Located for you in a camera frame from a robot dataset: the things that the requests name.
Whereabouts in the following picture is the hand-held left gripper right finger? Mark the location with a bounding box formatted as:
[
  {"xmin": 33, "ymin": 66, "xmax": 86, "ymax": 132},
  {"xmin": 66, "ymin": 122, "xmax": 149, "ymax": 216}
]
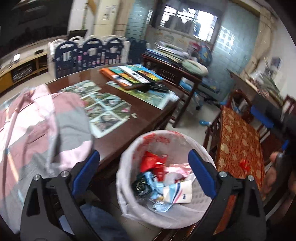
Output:
[{"xmin": 188, "ymin": 149, "xmax": 267, "ymax": 241}]

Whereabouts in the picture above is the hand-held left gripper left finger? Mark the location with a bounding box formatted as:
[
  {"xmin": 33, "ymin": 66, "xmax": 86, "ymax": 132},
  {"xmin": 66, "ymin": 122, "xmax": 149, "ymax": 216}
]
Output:
[{"xmin": 20, "ymin": 149, "xmax": 102, "ymax": 241}]

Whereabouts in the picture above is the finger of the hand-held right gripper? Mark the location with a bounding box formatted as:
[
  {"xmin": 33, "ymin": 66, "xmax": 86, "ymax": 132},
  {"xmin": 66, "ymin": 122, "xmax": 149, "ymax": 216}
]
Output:
[{"xmin": 250, "ymin": 105, "xmax": 275, "ymax": 128}]

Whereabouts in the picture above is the white trash bin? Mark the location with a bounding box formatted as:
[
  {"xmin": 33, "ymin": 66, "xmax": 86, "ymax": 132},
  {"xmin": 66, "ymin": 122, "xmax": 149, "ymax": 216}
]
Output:
[{"xmin": 116, "ymin": 130, "xmax": 217, "ymax": 229}]

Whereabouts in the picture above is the pink plastic bag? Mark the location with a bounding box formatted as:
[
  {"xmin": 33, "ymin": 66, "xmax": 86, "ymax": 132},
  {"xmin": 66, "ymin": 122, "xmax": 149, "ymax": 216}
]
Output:
[{"xmin": 165, "ymin": 163, "xmax": 193, "ymax": 181}]

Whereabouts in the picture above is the white paper cup blue stripe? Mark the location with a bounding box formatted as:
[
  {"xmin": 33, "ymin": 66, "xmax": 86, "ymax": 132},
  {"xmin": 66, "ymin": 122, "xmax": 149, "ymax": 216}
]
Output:
[{"xmin": 162, "ymin": 179, "xmax": 193, "ymax": 204}]

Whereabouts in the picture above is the blue face mask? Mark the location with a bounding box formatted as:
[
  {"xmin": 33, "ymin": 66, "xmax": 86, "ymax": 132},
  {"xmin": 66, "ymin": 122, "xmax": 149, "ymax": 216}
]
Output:
[{"xmin": 144, "ymin": 171, "xmax": 165, "ymax": 189}]

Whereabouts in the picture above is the red cigarette box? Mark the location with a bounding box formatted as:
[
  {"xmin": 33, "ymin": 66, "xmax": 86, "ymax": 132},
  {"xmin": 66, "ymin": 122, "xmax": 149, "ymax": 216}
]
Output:
[{"xmin": 140, "ymin": 151, "xmax": 167, "ymax": 181}]

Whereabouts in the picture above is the dark wrapper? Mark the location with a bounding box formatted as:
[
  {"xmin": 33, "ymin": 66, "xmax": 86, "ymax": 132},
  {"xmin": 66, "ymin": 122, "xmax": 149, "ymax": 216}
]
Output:
[{"xmin": 132, "ymin": 173, "xmax": 153, "ymax": 197}]

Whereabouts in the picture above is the white bin liner red print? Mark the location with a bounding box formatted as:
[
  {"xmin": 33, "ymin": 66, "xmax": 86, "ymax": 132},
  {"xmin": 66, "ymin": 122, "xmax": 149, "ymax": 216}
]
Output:
[{"xmin": 116, "ymin": 130, "xmax": 217, "ymax": 229}]

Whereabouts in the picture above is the person's right hand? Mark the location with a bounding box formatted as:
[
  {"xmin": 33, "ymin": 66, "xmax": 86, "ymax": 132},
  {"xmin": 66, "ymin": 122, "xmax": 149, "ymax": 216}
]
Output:
[{"xmin": 262, "ymin": 152, "xmax": 286, "ymax": 195}]

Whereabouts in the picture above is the red floral seat cushion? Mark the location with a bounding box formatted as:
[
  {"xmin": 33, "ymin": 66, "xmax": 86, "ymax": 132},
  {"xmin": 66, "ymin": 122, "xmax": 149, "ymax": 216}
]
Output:
[{"xmin": 213, "ymin": 107, "xmax": 265, "ymax": 234}]

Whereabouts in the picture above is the wooden chair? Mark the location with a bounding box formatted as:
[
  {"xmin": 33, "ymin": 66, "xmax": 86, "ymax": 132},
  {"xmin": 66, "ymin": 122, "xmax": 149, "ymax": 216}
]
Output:
[{"xmin": 203, "ymin": 89, "xmax": 278, "ymax": 235}]

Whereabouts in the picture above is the person's leg in jeans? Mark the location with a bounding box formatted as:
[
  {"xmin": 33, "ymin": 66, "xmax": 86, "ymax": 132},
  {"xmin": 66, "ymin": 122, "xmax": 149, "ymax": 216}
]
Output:
[{"xmin": 79, "ymin": 203, "xmax": 130, "ymax": 241}]

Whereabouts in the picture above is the large photo sheet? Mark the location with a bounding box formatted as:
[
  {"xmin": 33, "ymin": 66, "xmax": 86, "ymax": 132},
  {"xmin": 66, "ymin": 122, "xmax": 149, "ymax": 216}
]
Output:
[{"xmin": 80, "ymin": 92, "xmax": 133, "ymax": 139}]

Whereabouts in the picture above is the pink plaid cloth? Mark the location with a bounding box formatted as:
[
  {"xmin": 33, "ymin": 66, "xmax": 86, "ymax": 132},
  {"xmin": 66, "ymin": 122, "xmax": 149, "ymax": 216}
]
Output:
[{"xmin": 0, "ymin": 84, "xmax": 94, "ymax": 235}]

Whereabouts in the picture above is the dark wooden table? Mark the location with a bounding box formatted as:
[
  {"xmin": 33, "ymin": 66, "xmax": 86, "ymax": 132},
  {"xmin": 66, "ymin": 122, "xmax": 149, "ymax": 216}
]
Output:
[{"xmin": 44, "ymin": 62, "xmax": 185, "ymax": 186}]

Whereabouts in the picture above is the pale green cushion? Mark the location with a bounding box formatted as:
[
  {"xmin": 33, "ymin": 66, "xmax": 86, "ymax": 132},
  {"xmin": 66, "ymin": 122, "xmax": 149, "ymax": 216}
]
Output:
[{"xmin": 181, "ymin": 59, "xmax": 209, "ymax": 76}]

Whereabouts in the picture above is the blue backpack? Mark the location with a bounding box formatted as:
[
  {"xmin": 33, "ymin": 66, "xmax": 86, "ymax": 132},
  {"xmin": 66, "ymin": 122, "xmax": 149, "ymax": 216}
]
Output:
[{"xmin": 191, "ymin": 41, "xmax": 213, "ymax": 68}]

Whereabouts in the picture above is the small photo sheet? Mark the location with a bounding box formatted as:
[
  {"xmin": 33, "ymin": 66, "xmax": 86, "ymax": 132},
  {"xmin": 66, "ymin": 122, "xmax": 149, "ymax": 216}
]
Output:
[{"xmin": 58, "ymin": 80, "xmax": 102, "ymax": 96}]

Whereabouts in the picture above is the green picture placemat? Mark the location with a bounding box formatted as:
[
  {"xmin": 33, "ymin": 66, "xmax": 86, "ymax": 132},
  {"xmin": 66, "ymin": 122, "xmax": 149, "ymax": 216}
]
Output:
[{"xmin": 106, "ymin": 80, "xmax": 180, "ymax": 110}]

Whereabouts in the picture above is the black wallet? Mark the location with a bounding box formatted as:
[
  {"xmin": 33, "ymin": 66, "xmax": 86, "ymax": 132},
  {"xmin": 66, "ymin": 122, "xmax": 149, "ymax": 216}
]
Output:
[{"xmin": 149, "ymin": 82, "xmax": 169, "ymax": 93}]

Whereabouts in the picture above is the dark wooden side desk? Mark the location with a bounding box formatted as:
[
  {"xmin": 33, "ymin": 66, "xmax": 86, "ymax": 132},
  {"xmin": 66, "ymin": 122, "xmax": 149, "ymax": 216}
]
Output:
[{"xmin": 141, "ymin": 53, "xmax": 209, "ymax": 128}]

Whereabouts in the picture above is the stack of colourful picture books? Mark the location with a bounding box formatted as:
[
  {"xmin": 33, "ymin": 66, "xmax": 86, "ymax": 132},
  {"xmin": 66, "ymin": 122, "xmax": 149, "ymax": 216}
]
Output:
[{"xmin": 99, "ymin": 64, "xmax": 164, "ymax": 90}]

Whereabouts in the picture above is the barred window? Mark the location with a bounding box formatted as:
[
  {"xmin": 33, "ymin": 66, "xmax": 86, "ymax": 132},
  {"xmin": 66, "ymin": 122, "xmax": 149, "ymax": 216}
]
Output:
[{"xmin": 159, "ymin": 2, "xmax": 234, "ymax": 54}]

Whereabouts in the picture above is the pile of books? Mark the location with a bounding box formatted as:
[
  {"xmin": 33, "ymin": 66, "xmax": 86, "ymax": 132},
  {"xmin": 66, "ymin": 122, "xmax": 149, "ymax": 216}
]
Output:
[{"xmin": 145, "ymin": 41, "xmax": 193, "ymax": 63}]

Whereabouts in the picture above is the black stereo amplifier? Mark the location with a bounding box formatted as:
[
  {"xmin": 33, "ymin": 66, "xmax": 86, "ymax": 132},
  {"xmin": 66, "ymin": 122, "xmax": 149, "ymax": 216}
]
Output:
[{"xmin": 11, "ymin": 63, "xmax": 33, "ymax": 82}]

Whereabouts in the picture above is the white and navy play fence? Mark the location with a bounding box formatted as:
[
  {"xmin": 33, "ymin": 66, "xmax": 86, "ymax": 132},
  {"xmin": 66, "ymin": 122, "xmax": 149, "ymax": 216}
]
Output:
[{"xmin": 47, "ymin": 35, "xmax": 147, "ymax": 78}]

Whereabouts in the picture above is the yellow wooden television cabinet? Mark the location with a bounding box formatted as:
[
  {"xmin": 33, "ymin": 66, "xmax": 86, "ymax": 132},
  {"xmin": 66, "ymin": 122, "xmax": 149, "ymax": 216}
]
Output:
[{"xmin": 0, "ymin": 49, "xmax": 50, "ymax": 93}]

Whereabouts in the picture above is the white standing air conditioner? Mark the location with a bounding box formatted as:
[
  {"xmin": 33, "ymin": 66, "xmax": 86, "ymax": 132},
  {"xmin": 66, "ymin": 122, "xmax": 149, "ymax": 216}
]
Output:
[{"xmin": 93, "ymin": 0, "xmax": 119, "ymax": 39}]

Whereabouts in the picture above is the beige curtain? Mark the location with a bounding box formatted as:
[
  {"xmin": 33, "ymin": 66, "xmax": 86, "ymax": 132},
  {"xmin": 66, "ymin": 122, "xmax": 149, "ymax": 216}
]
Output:
[{"xmin": 114, "ymin": 0, "xmax": 133, "ymax": 39}]

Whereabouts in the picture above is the large black television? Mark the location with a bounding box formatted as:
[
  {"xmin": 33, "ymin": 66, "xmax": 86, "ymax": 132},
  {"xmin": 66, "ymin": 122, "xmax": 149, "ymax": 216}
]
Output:
[{"xmin": 0, "ymin": 0, "xmax": 73, "ymax": 52}]

